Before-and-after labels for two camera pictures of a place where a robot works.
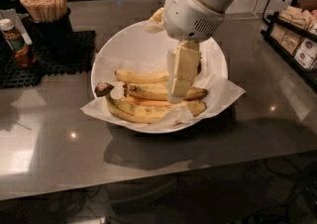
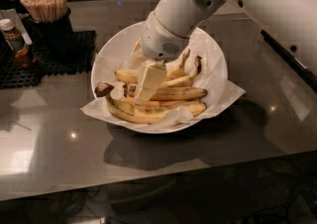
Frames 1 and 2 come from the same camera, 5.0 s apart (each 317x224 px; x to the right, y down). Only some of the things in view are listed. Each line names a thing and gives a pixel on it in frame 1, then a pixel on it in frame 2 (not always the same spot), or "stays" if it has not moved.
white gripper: [188, 16] to [158, 41]
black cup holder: [52, 42] stays
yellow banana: [160, 92] stays
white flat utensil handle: [11, 15] stays
